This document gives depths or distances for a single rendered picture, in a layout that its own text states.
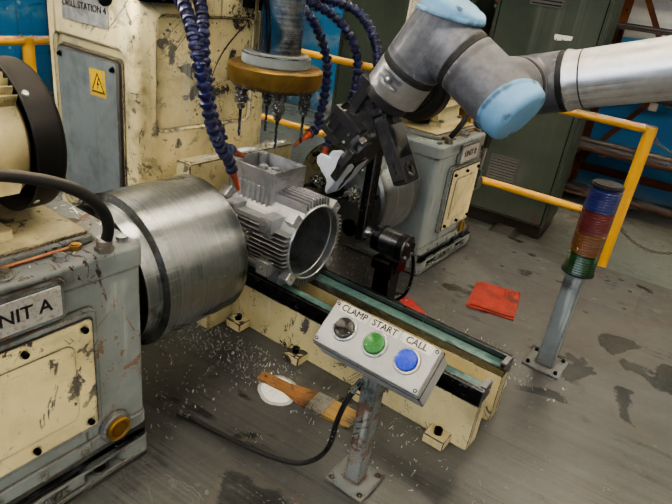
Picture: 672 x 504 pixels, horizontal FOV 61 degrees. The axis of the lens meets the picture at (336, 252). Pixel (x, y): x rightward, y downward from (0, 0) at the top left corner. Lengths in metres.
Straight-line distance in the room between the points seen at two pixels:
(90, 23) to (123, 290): 0.62
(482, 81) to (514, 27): 3.35
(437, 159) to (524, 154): 2.76
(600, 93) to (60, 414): 0.84
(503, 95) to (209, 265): 0.49
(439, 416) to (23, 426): 0.64
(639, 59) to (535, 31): 3.24
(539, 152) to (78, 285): 3.68
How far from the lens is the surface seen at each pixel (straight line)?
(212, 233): 0.92
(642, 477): 1.18
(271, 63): 1.07
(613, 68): 0.90
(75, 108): 1.34
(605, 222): 1.19
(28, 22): 6.78
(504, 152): 4.23
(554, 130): 4.12
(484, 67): 0.81
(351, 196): 1.29
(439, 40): 0.83
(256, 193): 1.15
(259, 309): 1.21
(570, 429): 1.20
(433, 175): 1.46
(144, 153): 1.21
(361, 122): 0.94
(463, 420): 1.03
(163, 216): 0.89
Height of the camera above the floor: 1.50
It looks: 26 degrees down
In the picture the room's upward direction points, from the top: 8 degrees clockwise
